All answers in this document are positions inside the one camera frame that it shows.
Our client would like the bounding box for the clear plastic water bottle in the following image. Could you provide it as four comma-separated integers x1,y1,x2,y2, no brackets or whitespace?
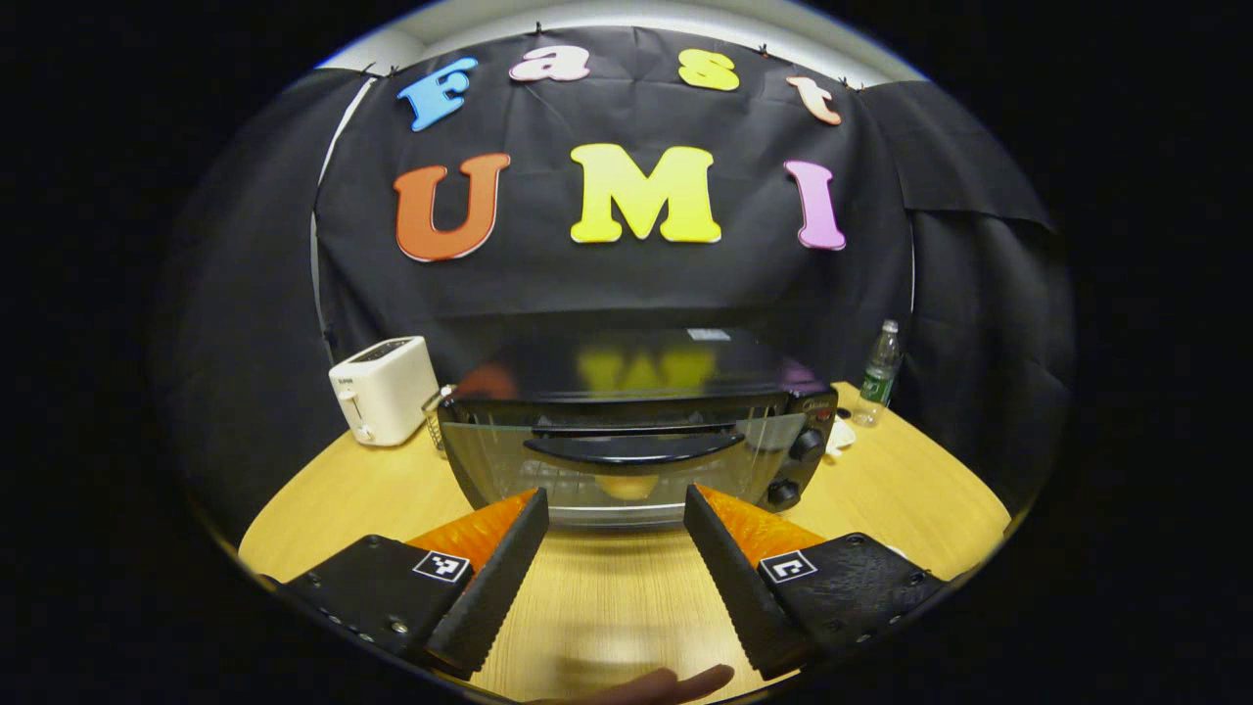
851,318,905,428

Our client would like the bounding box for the small metal wire rack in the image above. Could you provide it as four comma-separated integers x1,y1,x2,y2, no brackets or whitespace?
421,384,457,458

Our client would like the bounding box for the round bread bun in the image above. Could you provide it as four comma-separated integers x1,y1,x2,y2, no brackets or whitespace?
596,473,660,501

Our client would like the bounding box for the black backdrop cloth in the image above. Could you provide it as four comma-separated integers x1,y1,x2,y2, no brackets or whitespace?
160,23,1075,515

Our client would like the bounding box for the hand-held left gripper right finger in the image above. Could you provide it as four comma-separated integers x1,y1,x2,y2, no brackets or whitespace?
682,483,948,680

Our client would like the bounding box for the black electric oven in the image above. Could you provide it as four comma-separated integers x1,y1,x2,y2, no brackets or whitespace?
435,327,841,531

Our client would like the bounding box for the white toaster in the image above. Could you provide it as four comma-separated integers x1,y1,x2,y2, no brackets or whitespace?
328,335,441,448

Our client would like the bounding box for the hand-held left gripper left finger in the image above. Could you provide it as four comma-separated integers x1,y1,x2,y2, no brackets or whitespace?
282,488,551,680

